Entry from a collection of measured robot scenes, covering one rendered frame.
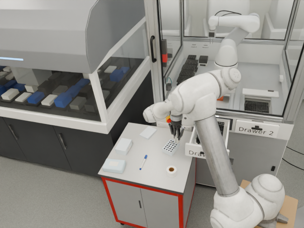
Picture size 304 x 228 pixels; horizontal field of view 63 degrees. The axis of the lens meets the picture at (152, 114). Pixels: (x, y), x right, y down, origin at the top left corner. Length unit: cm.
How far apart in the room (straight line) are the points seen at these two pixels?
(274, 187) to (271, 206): 9
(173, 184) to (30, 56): 134
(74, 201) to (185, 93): 199
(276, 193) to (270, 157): 91
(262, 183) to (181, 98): 58
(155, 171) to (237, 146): 73
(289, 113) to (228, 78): 89
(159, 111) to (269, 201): 75
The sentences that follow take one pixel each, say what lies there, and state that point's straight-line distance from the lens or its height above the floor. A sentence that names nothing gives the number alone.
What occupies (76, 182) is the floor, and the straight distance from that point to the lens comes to 289.
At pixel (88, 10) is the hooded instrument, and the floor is 173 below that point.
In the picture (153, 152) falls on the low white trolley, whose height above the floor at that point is 76.
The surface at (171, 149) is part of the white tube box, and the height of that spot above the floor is 79.
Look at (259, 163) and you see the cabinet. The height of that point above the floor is 50.
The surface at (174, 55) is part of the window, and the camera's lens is 176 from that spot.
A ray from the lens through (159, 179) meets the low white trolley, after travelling 175.
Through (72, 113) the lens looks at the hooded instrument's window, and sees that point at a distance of 213.
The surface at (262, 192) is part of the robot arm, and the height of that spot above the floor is 111.
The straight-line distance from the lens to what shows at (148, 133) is 205.
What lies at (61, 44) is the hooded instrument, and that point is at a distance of 180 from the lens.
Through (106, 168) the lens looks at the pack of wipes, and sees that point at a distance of 183.
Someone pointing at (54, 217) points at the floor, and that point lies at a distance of 274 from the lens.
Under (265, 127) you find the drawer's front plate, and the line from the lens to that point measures 198.
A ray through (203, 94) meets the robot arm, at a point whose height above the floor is 156.
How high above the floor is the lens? 215
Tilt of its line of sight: 38 degrees down
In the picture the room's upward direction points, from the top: 6 degrees counter-clockwise
